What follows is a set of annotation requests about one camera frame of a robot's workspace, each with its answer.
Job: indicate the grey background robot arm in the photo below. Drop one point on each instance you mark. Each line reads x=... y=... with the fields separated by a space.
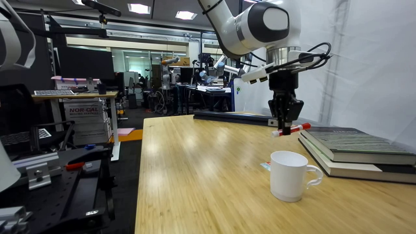
x=219 y=66

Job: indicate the white ceramic mug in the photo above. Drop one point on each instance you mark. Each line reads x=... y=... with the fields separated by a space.
x=290 y=174

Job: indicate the white backdrop curtain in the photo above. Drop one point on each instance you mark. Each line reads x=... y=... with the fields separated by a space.
x=369 y=80

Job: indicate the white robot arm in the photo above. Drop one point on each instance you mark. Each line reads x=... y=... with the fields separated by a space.
x=273 y=24

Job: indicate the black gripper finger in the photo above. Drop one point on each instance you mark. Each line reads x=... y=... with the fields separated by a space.
x=286 y=128
x=280 y=121

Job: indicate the small red white label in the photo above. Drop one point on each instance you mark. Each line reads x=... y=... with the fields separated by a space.
x=265 y=165

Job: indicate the standing desk with keyboard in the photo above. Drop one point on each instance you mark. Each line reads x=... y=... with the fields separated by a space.
x=89 y=105

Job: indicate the red Expo marker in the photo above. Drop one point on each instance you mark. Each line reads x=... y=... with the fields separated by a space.
x=293 y=128

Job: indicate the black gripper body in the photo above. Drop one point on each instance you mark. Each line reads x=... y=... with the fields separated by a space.
x=284 y=100

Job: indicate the black breadboard mounting plate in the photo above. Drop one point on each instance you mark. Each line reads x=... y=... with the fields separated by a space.
x=79 y=200

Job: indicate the long black metal bar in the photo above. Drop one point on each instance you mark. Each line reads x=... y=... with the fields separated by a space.
x=235 y=117

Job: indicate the upper grey hardcover book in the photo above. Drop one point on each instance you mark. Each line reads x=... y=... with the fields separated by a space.
x=348 y=144

